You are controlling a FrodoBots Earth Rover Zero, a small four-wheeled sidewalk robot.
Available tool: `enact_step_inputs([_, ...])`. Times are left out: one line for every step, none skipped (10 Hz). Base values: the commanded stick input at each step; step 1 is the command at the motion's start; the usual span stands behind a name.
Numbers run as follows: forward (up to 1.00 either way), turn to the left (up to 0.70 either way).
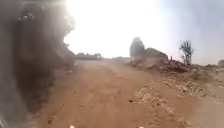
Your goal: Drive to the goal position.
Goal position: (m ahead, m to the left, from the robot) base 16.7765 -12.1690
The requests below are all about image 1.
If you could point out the reddish-brown dirt road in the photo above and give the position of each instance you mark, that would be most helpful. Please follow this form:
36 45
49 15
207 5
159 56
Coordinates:
100 96

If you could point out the distant low bushes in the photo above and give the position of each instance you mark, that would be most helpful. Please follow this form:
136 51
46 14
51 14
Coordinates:
88 56

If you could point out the brown building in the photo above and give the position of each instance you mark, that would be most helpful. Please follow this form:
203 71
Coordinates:
155 55

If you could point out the stony dirt verge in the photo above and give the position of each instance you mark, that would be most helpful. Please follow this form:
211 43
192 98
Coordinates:
186 86

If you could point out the large dark tree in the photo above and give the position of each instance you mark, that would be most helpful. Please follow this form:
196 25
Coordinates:
36 43

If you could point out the tall dark bush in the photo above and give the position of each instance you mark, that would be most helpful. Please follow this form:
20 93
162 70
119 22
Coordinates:
137 49

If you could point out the thin palm-like tree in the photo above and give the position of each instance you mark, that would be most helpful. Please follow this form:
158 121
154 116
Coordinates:
186 50

